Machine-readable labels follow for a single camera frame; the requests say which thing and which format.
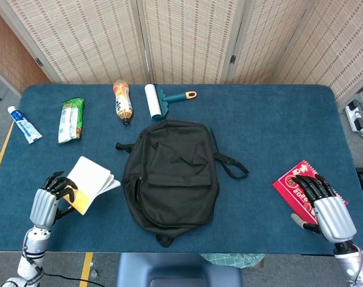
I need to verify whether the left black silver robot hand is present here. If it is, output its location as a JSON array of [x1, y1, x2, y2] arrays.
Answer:
[[29, 170, 79, 227]]

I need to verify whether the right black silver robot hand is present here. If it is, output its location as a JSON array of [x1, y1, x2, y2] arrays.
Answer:
[[291, 174, 358, 243]]

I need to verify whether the yellow and white book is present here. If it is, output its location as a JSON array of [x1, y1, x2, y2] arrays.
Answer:
[[59, 155, 121, 216]]

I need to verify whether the black backpack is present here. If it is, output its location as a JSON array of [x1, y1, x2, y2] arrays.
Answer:
[[114, 119, 249, 248]]

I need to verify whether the red spiral desk calendar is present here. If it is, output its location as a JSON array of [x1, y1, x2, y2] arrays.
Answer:
[[272, 160, 349, 225]]

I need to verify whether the white blue toothpaste tube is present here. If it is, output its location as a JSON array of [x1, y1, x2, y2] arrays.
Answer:
[[7, 106, 43, 145]]

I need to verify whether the green white snack bag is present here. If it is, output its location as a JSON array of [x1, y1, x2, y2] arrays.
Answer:
[[57, 97, 85, 146]]

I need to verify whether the white power strip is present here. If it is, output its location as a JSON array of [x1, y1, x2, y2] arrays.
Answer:
[[344, 100, 363, 133]]

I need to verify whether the blue felt table cover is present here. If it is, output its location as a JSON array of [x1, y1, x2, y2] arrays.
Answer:
[[0, 84, 363, 255]]

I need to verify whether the green checkered cloth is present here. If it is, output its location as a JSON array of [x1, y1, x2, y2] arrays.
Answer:
[[200, 253, 266, 270]]

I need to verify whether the orange drink bottle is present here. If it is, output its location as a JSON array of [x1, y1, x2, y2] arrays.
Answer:
[[112, 80, 134, 126]]

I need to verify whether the blue plastic chair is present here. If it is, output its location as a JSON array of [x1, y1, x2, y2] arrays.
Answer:
[[114, 252, 243, 287]]

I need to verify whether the teal lint roller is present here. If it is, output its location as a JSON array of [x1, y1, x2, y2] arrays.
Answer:
[[144, 83, 197, 122]]

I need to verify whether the woven folding screen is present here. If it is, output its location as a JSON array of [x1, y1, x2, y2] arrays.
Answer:
[[0, 0, 363, 102]]

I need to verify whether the black cable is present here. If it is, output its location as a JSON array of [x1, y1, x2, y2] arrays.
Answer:
[[34, 262, 106, 287]]

